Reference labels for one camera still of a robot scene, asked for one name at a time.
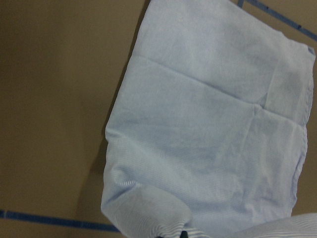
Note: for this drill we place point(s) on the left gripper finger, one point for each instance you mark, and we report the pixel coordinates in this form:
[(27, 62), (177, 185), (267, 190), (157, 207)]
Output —
[(184, 234)]

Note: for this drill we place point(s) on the light blue striped shirt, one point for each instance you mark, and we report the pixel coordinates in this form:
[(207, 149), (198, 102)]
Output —
[(208, 131)]

